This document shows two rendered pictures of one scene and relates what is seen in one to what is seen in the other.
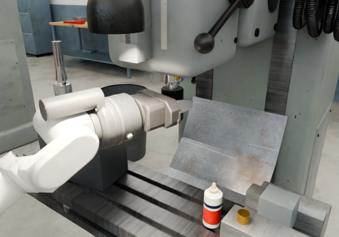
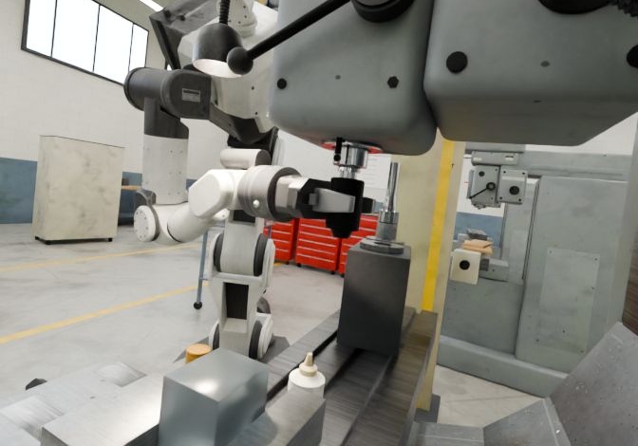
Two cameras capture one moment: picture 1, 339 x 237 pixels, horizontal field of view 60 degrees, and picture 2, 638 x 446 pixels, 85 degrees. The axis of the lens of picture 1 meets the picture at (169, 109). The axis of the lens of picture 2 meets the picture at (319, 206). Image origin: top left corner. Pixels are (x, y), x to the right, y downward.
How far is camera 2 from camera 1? 0.69 m
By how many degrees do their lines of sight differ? 79
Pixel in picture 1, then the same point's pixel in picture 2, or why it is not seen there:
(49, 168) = (194, 194)
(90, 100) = (245, 155)
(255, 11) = (445, 17)
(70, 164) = (204, 198)
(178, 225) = not seen: hidden behind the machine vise
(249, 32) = (430, 63)
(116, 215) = (294, 354)
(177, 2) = not seen: hidden behind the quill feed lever
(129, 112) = (263, 176)
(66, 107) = (230, 155)
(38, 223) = not seen: outside the picture
